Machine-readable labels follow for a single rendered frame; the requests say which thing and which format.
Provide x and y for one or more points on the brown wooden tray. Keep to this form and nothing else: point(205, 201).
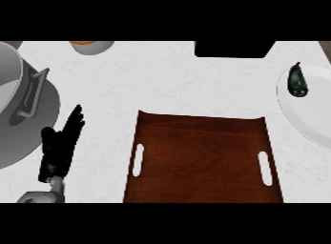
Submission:
point(200, 158)

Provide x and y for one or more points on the brown object behind pot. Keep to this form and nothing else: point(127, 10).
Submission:
point(13, 44)

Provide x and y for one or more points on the dark green eggplant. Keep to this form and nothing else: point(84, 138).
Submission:
point(296, 82)

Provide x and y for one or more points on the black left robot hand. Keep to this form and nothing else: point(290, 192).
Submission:
point(59, 144)

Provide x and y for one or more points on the white cup with orange content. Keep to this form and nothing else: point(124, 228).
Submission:
point(92, 47)

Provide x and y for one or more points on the white plate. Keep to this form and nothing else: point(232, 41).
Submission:
point(318, 114)

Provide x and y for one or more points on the black appliance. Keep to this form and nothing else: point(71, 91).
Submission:
point(234, 49)

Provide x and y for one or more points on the large grey pot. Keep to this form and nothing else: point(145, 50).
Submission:
point(12, 108)

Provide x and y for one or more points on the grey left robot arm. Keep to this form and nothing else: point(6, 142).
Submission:
point(47, 194)

